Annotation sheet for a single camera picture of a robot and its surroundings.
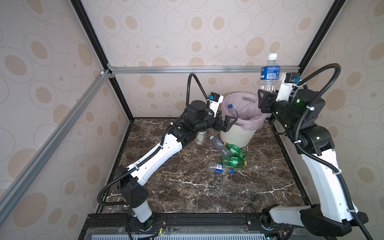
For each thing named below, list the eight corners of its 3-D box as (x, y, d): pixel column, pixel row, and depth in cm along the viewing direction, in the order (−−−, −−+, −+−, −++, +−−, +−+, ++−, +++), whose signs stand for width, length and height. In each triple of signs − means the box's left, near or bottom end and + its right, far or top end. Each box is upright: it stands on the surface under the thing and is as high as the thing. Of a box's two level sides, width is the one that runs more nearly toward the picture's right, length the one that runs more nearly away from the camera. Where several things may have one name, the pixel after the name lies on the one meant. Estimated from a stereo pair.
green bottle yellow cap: (222, 168, 95) (223, 164, 90) (220, 159, 99) (222, 154, 94) (245, 168, 95) (248, 164, 90) (243, 159, 99) (245, 154, 94)
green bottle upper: (221, 148, 103) (222, 145, 100) (225, 144, 106) (226, 140, 102) (242, 162, 97) (243, 158, 93) (245, 156, 99) (247, 153, 96)
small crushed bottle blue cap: (207, 170, 94) (207, 166, 89) (210, 163, 97) (210, 158, 92) (231, 180, 90) (233, 176, 85) (233, 172, 93) (235, 168, 89)
